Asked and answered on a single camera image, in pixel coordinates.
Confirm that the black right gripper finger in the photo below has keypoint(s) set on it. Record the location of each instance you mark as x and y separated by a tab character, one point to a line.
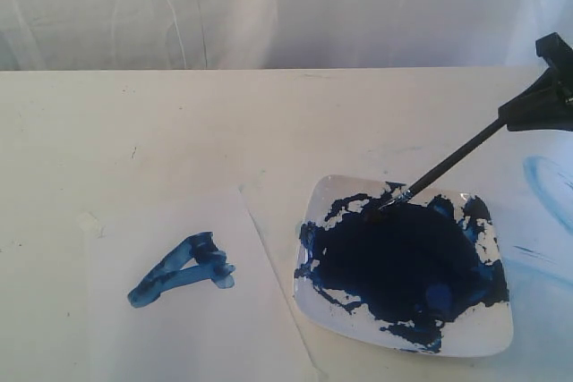
558	55
545	105

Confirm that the black paintbrush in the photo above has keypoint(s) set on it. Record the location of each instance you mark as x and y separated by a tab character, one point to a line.
447	167

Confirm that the white square paint plate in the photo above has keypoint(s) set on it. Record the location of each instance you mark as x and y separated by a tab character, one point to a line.
425	277

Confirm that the white paper sheet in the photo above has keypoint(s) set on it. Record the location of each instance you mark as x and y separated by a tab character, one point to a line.
183	290

